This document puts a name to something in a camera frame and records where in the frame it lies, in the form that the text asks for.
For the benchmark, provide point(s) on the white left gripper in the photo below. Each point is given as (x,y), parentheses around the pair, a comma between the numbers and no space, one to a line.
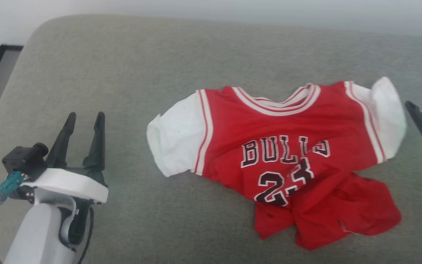
(71,183)

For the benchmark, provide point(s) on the red and white basketball jersey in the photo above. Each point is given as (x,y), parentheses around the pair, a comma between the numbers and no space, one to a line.
(269,132)

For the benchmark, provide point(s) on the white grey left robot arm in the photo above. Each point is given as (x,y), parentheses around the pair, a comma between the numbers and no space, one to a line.
(39,234)

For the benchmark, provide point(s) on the grey-green fabric sofa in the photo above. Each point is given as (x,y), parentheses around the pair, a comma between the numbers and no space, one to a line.
(159,66)

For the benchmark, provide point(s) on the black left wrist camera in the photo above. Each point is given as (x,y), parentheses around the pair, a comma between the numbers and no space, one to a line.
(26,159)

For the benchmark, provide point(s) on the teal left camera connector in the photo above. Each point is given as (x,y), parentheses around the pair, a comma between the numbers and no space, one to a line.
(9,185)

